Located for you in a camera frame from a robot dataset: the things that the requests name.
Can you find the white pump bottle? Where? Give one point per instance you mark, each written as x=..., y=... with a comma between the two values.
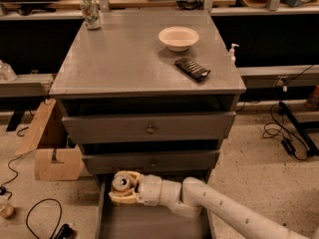
x=232, y=52

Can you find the grey drawer cabinet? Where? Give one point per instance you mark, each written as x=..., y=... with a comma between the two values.
x=123, y=69

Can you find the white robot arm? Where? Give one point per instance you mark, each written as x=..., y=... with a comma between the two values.
x=188, y=197

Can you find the grey top drawer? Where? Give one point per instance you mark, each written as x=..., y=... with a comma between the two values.
x=153, y=127

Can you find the white bowl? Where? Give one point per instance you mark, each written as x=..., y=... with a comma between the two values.
x=178, y=39

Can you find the black table leg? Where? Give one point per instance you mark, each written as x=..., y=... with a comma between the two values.
x=303, y=128

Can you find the grey open bottom drawer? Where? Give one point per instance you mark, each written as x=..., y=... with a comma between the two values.
x=135, y=221

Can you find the wooden block stand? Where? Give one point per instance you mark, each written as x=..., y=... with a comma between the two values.
x=46, y=137

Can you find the orange soda can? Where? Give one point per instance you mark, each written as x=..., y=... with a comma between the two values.
x=121, y=183

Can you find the black snack bar packet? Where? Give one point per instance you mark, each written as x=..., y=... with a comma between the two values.
x=193, y=69

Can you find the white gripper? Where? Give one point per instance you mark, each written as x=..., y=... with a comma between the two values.
x=150, y=189

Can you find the orange bottle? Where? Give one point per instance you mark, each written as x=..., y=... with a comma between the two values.
x=313, y=100

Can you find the clear plastic cup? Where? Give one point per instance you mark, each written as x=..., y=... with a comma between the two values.
x=6, y=209

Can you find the clear plastic container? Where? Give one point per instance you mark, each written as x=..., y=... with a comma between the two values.
x=6, y=73

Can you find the grey middle drawer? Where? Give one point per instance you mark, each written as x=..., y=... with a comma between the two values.
x=164, y=162

